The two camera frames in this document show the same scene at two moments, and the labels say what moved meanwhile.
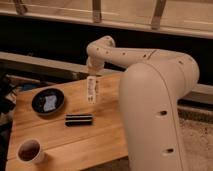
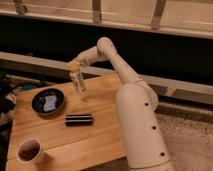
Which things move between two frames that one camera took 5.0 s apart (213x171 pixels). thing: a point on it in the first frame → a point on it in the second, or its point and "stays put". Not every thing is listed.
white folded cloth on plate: [50, 101] stays put
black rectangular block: [78, 120] stays put
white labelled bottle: [91, 89] → [78, 82]
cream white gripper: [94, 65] → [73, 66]
